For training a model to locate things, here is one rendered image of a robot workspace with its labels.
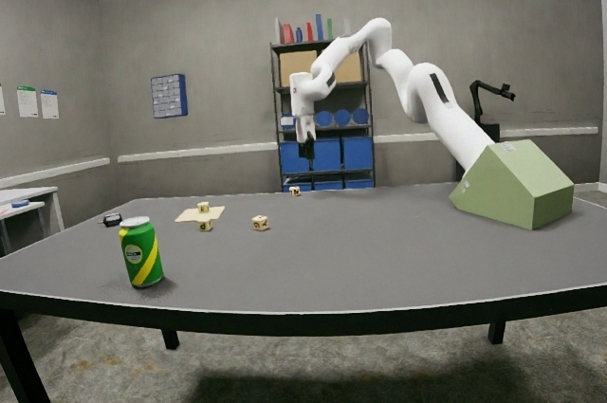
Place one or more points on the green drink can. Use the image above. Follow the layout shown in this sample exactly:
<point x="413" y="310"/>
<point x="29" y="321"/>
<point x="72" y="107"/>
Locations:
<point x="140" y="251"/>

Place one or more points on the beige square mat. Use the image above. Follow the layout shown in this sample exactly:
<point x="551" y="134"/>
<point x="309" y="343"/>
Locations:
<point x="194" y="215"/>

